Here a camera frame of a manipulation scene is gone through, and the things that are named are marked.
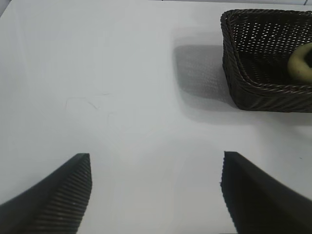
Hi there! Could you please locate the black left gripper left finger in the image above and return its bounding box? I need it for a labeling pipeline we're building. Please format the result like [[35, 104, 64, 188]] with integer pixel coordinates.
[[0, 153, 93, 234]]

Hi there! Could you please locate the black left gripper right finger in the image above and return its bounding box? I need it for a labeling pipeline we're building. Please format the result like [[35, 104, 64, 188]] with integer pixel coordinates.
[[220, 151, 312, 234]]

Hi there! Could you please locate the dark brown woven basket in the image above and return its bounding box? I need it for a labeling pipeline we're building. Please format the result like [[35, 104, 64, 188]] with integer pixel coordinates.
[[220, 9, 312, 113]]

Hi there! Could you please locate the pale yellow egg yolk pastry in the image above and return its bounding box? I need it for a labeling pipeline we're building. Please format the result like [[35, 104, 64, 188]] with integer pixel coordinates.
[[287, 43, 312, 81]]

